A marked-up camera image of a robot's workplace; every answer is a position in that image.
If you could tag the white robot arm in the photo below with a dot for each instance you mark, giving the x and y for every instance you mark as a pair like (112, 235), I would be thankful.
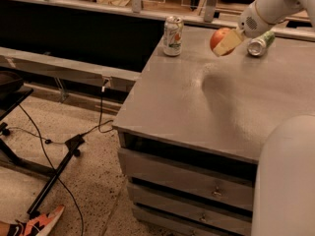
(284, 188)

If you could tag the black floor stand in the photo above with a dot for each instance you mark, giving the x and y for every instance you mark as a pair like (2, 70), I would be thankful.
(12, 94)

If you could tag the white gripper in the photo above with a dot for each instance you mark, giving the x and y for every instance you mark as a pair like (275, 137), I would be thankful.
(250, 24)

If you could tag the white standing soda can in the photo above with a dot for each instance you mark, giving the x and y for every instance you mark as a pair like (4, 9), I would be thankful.
(172, 36)

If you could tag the orange sneaker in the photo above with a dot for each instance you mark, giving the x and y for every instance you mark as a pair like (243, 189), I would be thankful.
(38, 226)

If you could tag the green lying 7up can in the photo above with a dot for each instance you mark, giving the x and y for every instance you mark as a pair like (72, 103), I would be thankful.
(258, 46)

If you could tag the grey drawer cabinet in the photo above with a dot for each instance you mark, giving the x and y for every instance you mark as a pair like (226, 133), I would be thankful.
(193, 127)

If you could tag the red apple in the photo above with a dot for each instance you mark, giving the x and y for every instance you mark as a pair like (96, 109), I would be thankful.
(221, 42)

